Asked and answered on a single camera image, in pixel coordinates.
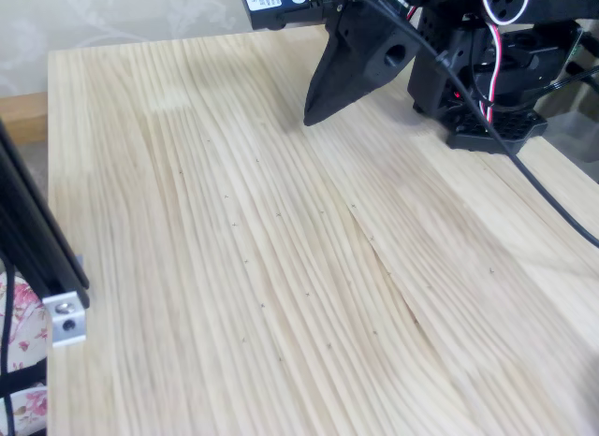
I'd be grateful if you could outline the floral patterned cloth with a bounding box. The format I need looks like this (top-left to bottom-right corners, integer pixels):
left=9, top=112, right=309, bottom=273
left=0, top=262, right=51, bottom=436

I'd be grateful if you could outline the black box camera with label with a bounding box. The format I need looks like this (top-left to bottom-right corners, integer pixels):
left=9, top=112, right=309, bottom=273
left=240, top=0, right=325, bottom=32

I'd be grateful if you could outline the red white black servo wire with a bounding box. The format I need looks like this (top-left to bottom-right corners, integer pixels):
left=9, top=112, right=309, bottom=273
left=479, top=0, right=533, bottom=126

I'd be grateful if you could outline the black power cable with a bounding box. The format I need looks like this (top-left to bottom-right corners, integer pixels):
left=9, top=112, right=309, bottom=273
left=537, top=64, right=599, bottom=100

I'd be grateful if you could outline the black camera cable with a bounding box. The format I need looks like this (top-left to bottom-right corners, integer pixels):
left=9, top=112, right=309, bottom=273
left=343, top=0, right=599, bottom=249

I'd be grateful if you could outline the metal camera mast profile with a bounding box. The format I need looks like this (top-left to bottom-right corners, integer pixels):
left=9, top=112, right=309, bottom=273
left=0, top=117, right=91, bottom=312

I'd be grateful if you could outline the silver metal angle bracket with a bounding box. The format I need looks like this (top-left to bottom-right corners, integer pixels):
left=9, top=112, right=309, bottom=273
left=43, top=290, right=89, bottom=347

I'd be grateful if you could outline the thin black cable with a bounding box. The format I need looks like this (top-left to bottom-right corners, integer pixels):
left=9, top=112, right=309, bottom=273
left=0, top=260, right=16, bottom=436

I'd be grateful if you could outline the black strap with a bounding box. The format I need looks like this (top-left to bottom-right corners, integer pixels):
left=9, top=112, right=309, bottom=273
left=0, top=365, right=49, bottom=396

